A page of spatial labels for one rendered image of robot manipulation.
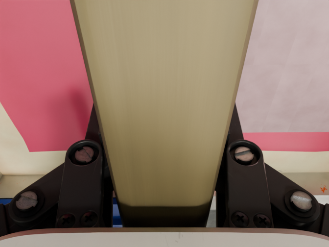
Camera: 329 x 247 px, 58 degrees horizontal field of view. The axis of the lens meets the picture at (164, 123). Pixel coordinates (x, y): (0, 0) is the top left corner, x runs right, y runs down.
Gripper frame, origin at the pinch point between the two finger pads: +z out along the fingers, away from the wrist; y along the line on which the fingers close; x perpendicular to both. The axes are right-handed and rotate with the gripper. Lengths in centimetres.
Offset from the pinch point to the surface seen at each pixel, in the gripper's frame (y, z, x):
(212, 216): 43, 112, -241
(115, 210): -6.3, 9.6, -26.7
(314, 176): 20.2, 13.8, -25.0
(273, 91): 10.9, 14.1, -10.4
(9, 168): -20.5, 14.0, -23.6
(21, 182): -19.0, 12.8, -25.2
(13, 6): -11.7, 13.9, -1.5
